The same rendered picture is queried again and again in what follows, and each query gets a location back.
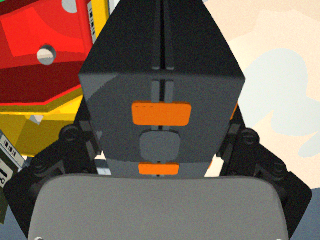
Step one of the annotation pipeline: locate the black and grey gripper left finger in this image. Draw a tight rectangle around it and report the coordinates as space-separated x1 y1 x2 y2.
3 95 102 240

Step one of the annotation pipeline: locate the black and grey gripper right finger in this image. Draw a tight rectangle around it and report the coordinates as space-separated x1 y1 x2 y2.
215 104 312 240

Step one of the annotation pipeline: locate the yellow vertical bar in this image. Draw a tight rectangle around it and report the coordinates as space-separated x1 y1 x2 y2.
91 0 109 39

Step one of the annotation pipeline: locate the dark grey metal shelf rack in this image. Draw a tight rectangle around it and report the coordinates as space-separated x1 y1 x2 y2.
0 0 111 175

